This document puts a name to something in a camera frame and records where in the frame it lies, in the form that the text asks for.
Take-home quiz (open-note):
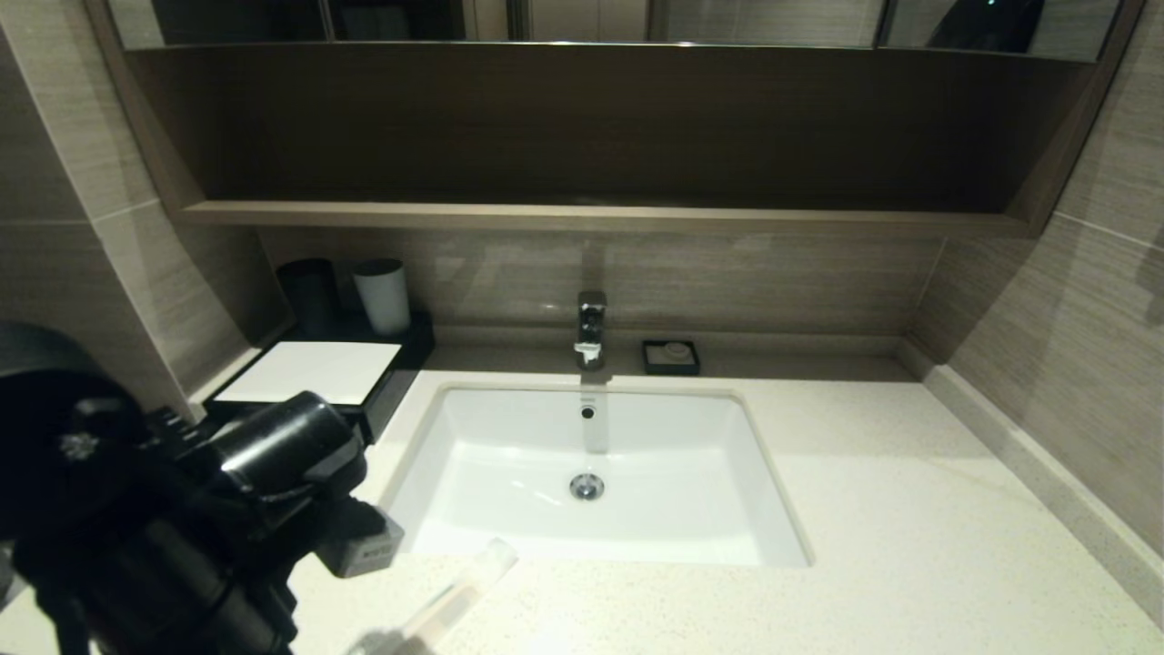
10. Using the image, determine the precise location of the chrome faucet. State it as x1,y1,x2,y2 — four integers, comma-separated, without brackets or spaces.
574,290,608,369

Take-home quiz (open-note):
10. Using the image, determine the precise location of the black amenity drawer box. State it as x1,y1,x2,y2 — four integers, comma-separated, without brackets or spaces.
205,312,436,447

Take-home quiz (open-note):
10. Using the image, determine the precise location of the light grey cup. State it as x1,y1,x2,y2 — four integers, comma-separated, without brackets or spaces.
353,258,412,338

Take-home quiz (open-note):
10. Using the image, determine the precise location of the black cup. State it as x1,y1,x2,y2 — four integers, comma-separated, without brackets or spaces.
276,257,342,338

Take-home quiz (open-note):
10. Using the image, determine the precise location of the white ceramic sink basin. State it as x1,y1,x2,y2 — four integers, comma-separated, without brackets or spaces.
377,382,813,569

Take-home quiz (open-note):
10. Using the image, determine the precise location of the clear long tube packet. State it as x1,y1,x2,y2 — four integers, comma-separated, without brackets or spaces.
346,537,520,655

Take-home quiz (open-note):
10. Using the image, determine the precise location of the black soap dish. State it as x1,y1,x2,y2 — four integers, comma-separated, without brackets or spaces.
642,339,702,377

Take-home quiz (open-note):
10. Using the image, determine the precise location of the white board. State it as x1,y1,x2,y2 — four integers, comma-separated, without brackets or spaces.
216,342,403,406

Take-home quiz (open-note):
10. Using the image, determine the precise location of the mirror cabinet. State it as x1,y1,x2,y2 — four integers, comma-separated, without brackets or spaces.
109,0,1124,65

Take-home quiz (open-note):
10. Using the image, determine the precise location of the brown wooden shelf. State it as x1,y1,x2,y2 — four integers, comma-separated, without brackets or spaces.
177,200,1038,239

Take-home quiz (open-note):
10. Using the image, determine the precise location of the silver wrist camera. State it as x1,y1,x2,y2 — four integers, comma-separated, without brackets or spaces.
318,511,406,579

